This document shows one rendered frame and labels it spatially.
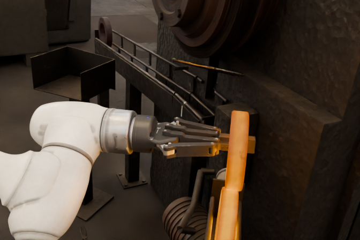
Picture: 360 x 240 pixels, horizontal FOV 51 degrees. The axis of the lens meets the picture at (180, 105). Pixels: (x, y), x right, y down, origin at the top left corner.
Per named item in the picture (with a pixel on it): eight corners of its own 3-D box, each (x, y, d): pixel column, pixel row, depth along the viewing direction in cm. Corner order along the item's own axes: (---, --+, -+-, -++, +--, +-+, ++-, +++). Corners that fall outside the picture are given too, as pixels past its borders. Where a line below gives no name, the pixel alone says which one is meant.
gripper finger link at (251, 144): (219, 134, 74) (218, 136, 73) (255, 138, 73) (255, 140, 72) (218, 148, 75) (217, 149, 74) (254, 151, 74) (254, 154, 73)
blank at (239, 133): (249, 100, 79) (232, 98, 79) (249, 132, 64) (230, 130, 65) (241, 165, 84) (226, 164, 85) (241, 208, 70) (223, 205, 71)
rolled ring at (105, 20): (105, 19, 205) (112, 19, 206) (97, 15, 220) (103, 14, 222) (107, 53, 211) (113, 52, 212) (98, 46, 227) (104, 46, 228)
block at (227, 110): (235, 167, 120) (246, 99, 110) (249, 182, 114) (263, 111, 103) (205, 174, 116) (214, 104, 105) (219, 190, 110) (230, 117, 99)
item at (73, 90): (75, 178, 198) (67, 45, 166) (115, 197, 187) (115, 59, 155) (45, 200, 182) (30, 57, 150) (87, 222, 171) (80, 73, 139)
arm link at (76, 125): (118, 125, 85) (102, 177, 77) (53, 118, 87) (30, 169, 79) (109, 93, 76) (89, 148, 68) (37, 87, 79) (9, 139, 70)
